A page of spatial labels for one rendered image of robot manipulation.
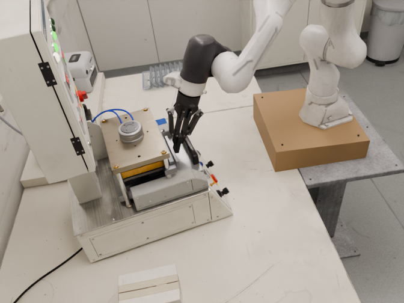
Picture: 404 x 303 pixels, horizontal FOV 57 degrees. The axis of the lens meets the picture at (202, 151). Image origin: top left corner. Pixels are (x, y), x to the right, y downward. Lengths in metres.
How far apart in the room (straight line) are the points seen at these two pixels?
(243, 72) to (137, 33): 2.66
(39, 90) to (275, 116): 1.03
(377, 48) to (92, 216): 3.16
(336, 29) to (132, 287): 1.06
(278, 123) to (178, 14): 2.22
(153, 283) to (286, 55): 2.72
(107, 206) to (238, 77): 0.60
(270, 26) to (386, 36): 2.75
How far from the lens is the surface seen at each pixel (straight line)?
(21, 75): 0.93
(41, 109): 0.97
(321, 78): 1.52
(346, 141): 1.60
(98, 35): 3.72
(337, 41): 1.41
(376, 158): 1.71
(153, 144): 1.19
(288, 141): 1.54
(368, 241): 2.36
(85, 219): 1.29
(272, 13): 1.13
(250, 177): 1.55
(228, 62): 1.12
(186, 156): 1.34
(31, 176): 1.75
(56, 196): 1.68
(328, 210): 2.08
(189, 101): 1.19
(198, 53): 1.12
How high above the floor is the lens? 1.87
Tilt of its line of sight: 42 degrees down
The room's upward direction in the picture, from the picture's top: 7 degrees counter-clockwise
